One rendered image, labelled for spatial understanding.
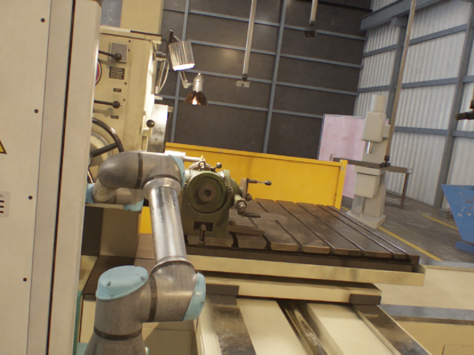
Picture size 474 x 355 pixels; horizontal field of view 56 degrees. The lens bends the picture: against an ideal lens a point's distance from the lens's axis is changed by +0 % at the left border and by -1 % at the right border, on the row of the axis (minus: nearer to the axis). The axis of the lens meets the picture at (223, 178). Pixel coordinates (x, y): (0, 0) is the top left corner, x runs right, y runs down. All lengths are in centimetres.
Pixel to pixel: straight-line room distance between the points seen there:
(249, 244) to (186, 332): 61
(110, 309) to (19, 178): 37
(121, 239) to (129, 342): 182
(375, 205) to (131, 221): 629
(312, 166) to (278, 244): 272
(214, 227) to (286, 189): 274
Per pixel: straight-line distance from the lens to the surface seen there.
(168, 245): 120
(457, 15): 1348
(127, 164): 134
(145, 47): 216
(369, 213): 865
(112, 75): 216
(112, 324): 112
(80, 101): 89
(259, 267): 216
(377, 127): 784
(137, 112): 215
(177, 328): 245
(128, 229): 291
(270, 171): 472
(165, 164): 136
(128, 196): 175
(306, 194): 487
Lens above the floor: 156
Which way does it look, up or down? 8 degrees down
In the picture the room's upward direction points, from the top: 7 degrees clockwise
